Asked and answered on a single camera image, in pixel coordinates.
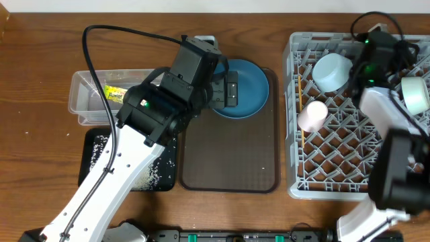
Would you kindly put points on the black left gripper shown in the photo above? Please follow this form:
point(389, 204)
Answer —
point(222, 97)

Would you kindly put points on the dark blue plate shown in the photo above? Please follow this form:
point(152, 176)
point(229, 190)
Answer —
point(253, 90)

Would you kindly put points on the wooden chopstick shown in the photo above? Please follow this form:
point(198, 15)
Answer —
point(300, 109)

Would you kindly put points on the pink cup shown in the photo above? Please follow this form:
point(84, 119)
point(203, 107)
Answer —
point(312, 117)

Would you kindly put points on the light blue bowl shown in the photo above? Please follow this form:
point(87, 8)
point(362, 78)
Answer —
point(331, 72)

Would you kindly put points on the yellow green snack wrapper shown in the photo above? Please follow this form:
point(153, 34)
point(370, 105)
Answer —
point(116, 94)

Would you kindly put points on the mint green bowl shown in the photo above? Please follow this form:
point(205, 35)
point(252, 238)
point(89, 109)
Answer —
point(415, 94)

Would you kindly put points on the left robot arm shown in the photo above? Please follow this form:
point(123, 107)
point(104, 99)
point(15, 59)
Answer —
point(131, 148)

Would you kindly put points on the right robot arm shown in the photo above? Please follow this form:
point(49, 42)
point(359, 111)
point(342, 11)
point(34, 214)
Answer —
point(398, 185)

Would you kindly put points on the grey dishwasher rack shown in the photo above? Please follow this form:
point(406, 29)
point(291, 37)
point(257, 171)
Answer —
point(338, 158)

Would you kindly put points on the brown serving tray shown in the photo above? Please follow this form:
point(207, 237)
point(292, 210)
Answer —
point(234, 155)

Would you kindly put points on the black tray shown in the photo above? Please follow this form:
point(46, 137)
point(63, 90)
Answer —
point(164, 168)

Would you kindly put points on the spilled white rice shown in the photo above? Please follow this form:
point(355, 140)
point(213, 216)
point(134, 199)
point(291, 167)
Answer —
point(151, 174)

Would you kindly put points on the clear plastic bin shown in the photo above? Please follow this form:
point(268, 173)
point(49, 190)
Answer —
point(84, 99)

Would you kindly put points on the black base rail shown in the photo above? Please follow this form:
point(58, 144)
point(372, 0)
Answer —
point(195, 236)

